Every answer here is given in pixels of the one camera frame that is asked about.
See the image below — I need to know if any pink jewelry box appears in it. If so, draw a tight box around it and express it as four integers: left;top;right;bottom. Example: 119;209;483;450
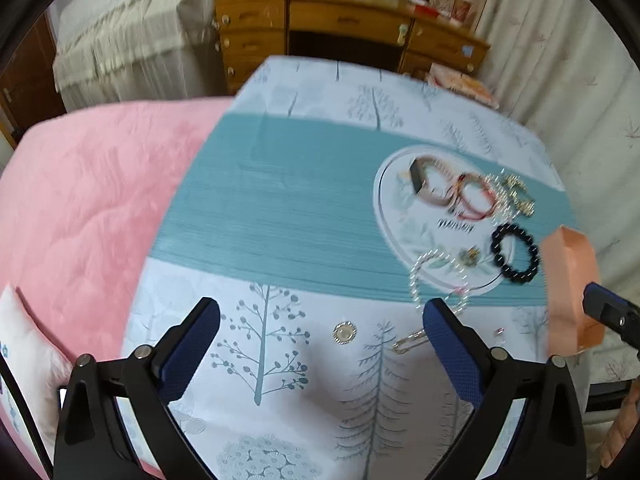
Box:
539;226;605;356

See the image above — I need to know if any black bead bracelet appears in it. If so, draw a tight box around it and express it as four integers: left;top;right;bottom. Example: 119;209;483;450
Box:
489;222;542;286

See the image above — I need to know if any gold crystal bracelet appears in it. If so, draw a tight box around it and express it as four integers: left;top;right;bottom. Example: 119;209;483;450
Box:
502;173;537;219

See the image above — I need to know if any small white pearl bracelet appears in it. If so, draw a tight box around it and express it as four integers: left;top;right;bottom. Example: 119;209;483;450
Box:
482;171;522;224

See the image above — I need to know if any gold flower brooch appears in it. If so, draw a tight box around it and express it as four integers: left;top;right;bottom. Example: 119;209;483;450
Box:
459;246;482;268

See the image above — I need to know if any gold pearl pin brooch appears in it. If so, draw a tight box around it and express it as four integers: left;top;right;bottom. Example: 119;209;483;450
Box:
392;330;428;356

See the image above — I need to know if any red string bracelet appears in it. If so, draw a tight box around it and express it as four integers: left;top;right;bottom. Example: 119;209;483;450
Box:
448;172;501;221

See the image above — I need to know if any large white pearl bracelet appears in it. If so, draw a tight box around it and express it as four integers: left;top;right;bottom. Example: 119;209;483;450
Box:
408;248;472;317

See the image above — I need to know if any pink smartwatch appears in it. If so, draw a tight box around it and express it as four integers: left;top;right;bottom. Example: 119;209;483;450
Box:
409;155;458;208

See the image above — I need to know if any round gold pearl brooch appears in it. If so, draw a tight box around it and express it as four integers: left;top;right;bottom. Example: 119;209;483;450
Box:
333;321;357;344

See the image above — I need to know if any right hand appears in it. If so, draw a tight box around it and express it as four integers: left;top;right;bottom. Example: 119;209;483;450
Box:
600;378;640;467

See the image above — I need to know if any white pillow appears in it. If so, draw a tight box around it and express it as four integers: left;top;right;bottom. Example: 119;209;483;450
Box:
1;284;73;460

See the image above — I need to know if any pink quilted bedspread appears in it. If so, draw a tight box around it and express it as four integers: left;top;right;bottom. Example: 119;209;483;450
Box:
1;98;230;365

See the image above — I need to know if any stack of books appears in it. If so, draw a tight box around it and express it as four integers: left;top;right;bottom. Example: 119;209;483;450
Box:
428;63;499;110

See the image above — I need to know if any teal white tree tablecloth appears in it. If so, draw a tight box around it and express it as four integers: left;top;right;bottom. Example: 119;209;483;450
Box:
122;56;575;479

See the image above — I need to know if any wooden desk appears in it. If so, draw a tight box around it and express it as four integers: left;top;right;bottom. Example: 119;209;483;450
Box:
214;0;490;94

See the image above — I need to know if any brown door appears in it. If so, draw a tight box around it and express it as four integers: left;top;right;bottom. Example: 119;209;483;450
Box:
1;14;66;146

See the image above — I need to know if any lace-covered piano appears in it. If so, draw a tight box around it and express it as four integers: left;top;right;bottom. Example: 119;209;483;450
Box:
53;0;227;112

